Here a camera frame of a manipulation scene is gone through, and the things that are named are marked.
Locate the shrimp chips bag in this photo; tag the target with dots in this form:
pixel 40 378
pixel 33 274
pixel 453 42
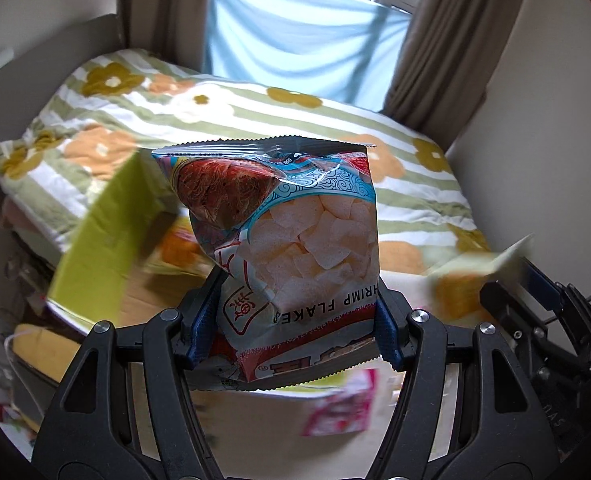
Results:
pixel 300 230

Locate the orange snack packet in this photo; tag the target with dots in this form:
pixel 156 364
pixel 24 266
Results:
pixel 175 250

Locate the striped floral blanket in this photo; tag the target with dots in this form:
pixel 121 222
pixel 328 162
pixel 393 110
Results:
pixel 275 115

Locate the floral tablecloth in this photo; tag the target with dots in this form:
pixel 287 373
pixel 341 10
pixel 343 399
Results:
pixel 265 435

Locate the yellow bag of snacks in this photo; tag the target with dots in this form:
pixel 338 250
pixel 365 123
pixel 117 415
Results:
pixel 105 240

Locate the light blue cloth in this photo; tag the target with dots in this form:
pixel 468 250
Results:
pixel 300 35

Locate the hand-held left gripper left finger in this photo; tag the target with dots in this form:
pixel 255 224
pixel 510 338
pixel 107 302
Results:
pixel 203 320

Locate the yellow and white snack packet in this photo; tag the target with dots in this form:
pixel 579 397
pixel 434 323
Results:
pixel 465 270

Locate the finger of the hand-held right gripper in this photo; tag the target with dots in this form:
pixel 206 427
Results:
pixel 540 285
pixel 505 310

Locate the yellow cushion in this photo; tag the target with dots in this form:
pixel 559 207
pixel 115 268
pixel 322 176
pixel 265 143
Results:
pixel 40 355

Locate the red and white snack packet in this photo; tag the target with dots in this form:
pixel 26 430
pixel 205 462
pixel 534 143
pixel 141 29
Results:
pixel 340 405

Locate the brown curtain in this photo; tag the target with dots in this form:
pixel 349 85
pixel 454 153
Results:
pixel 165 10
pixel 450 45

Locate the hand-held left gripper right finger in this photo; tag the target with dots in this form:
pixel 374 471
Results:
pixel 388 330

